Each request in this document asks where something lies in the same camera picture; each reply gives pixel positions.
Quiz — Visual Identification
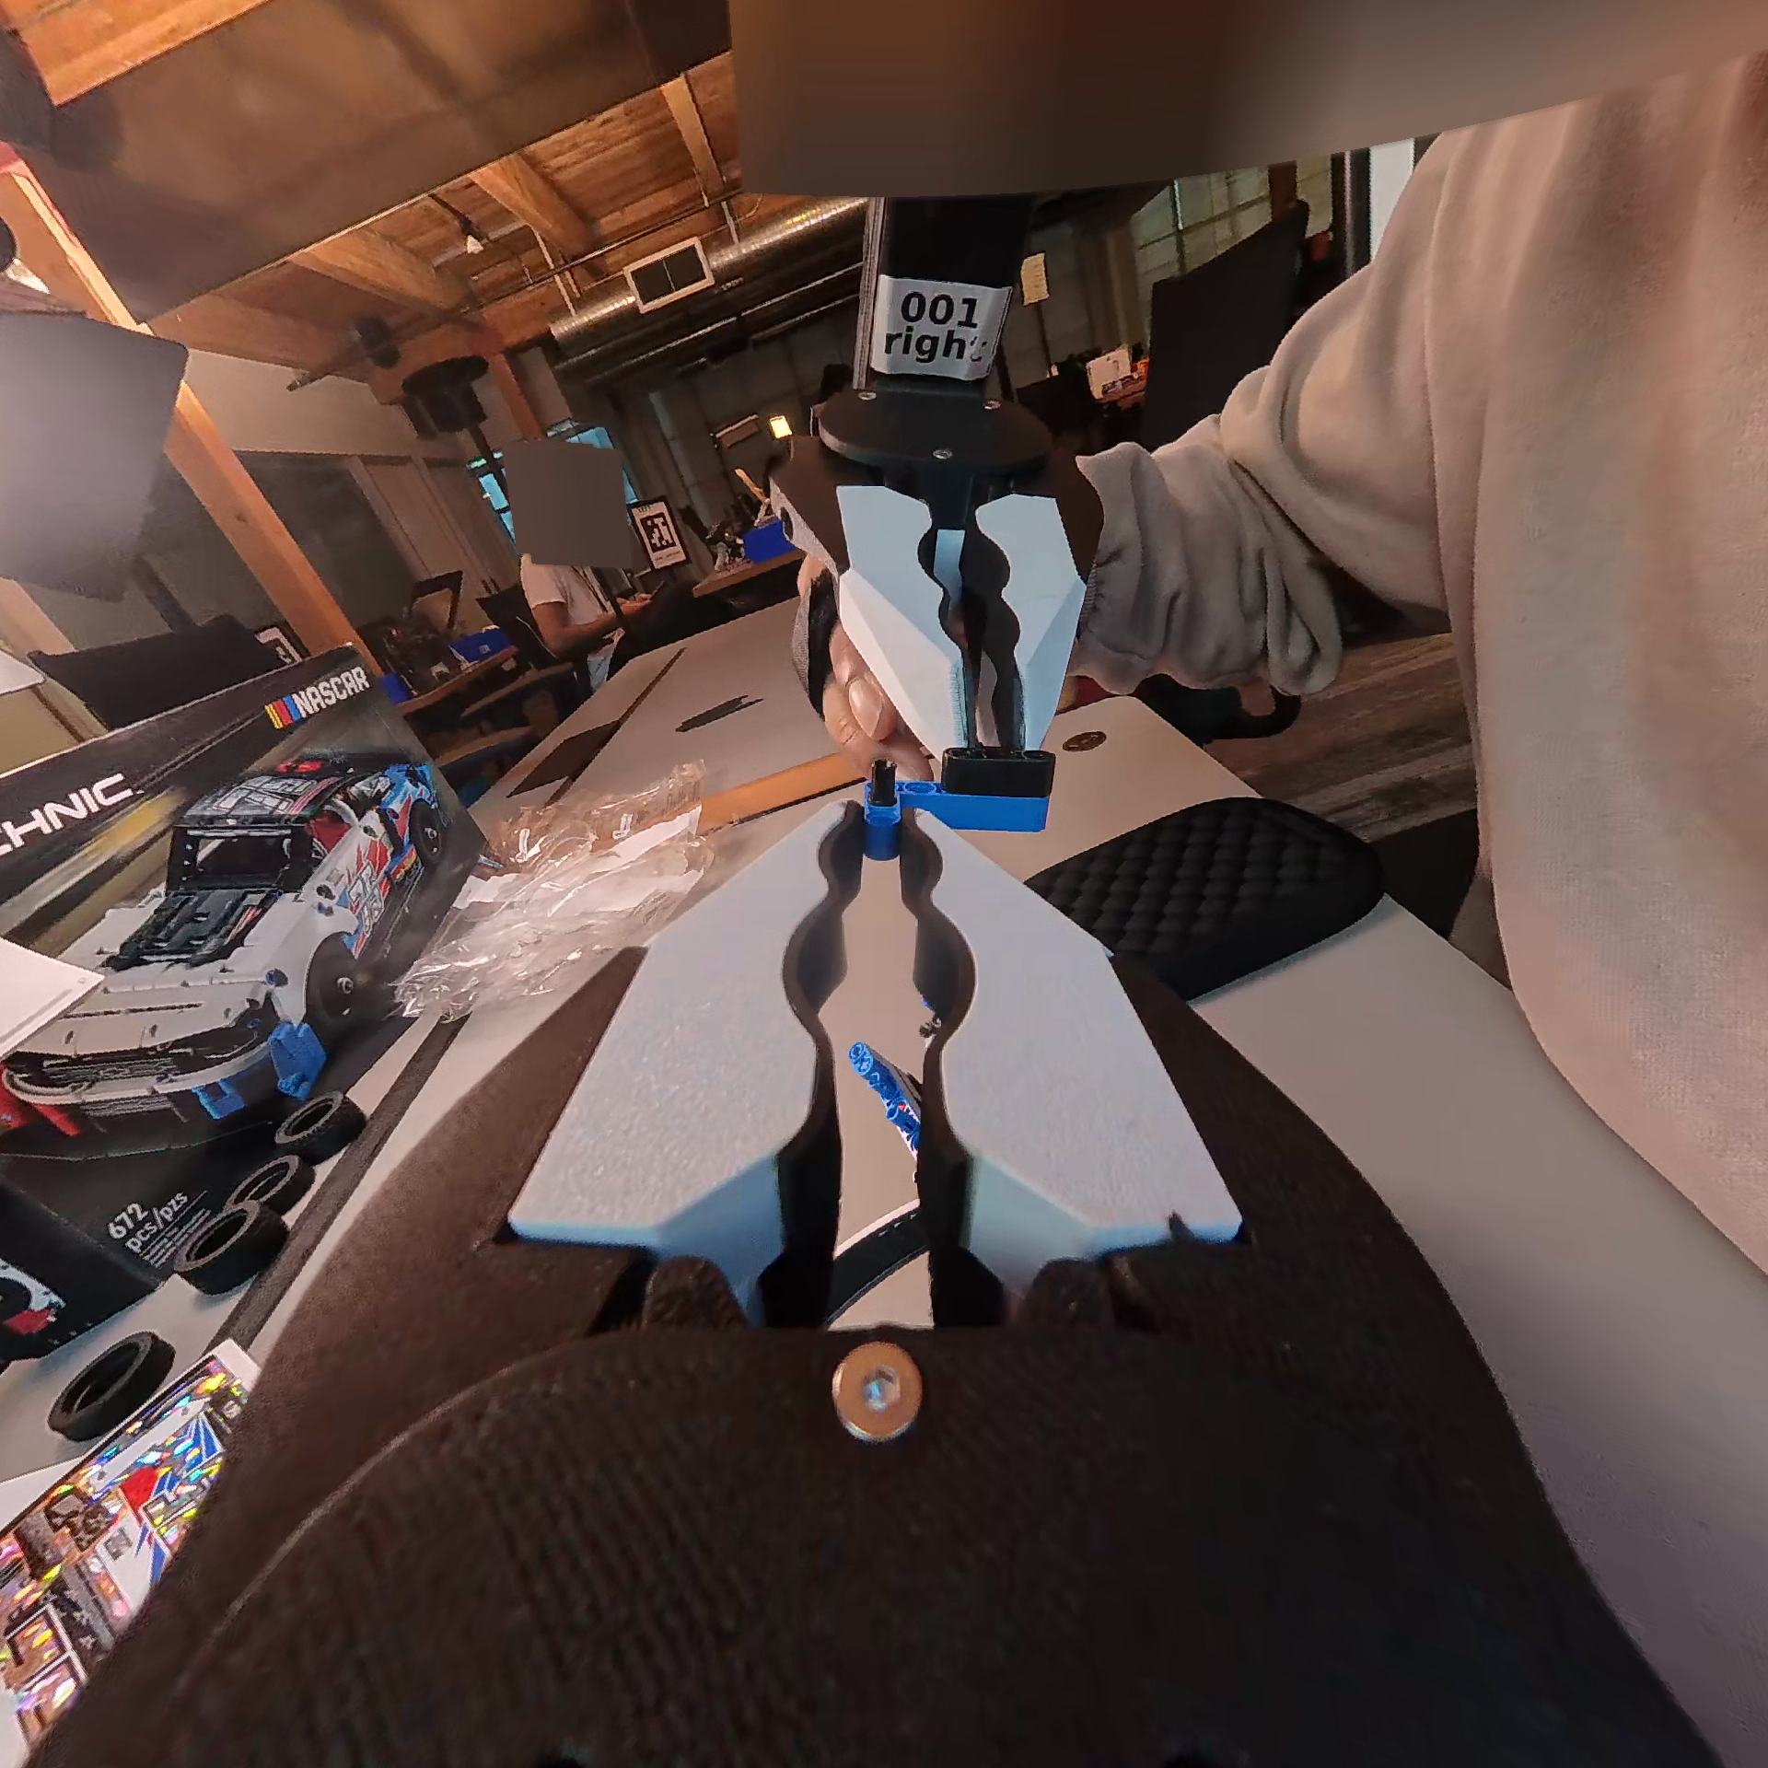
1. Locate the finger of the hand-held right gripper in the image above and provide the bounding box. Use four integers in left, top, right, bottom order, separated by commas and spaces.
982, 494, 1092, 758
837, 485, 972, 751

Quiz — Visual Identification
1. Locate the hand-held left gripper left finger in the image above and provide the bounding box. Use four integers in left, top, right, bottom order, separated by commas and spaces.
506, 803, 862, 1324

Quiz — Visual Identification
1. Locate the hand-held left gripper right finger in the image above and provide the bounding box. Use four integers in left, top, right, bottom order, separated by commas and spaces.
901, 813, 1249, 1329

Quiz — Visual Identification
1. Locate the black lego perpendicular connector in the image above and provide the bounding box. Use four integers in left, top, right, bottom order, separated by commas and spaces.
942, 745, 1059, 799

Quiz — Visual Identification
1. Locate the blue L-shaped lego beam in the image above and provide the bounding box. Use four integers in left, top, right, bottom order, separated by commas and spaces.
862, 773, 1052, 866

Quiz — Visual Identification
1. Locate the lego instruction booklet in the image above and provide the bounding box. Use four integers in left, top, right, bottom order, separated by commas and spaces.
0, 936, 106, 1054

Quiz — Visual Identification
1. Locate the person's right forearm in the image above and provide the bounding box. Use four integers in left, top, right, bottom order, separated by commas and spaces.
1069, 131, 1521, 698

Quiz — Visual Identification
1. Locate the person's right hand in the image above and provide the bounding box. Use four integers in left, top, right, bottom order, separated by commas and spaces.
793, 567, 910, 758

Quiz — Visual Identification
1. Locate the clear plastic bag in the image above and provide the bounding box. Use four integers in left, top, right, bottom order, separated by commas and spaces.
393, 815, 719, 1024

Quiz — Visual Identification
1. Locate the crumpled brownish plastic bag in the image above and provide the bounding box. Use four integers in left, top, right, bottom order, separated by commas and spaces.
475, 759, 707, 872

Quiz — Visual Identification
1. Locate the white ceiling vent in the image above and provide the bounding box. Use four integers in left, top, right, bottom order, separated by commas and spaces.
624, 237, 718, 311

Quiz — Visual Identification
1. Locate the black box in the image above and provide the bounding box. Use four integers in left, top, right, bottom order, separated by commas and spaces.
0, 649, 493, 1370

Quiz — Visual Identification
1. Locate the holographic sticker sheet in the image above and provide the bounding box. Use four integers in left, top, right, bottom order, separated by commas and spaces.
0, 1341, 265, 1755

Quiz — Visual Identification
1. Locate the dark flat panel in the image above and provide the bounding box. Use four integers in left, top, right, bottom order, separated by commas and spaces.
0, 309, 187, 597

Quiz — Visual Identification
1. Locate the metal air duct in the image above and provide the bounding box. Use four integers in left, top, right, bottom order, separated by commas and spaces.
549, 193, 871, 363

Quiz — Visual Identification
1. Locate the wooden post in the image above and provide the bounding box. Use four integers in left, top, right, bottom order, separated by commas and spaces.
0, 178, 381, 677

